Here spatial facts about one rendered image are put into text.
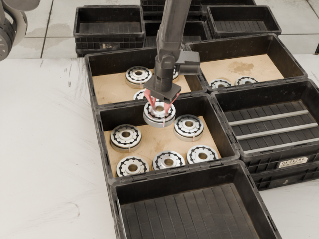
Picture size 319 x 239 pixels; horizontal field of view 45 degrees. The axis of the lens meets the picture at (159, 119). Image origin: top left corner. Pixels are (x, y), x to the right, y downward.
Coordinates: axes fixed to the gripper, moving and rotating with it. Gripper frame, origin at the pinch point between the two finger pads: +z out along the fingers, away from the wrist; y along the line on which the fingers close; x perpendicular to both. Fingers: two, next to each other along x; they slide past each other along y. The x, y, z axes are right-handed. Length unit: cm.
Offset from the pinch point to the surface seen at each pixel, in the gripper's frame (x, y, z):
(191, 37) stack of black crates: -121, 43, 58
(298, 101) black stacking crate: -44, -37, 12
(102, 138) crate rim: 18.4, 9.3, 4.0
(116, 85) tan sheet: -13.2, 26.6, 14.1
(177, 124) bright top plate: -5.6, -4.7, 10.4
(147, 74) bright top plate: -22.7, 18.3, 10.7
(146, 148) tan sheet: 7.0, -0.1, 13.5
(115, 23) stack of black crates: -92, 84, 49
